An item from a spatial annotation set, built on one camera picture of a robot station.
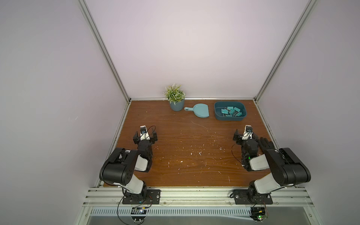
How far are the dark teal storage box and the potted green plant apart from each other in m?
0.27

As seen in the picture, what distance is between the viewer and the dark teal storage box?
42.5 inches

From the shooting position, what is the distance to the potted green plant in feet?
3.36
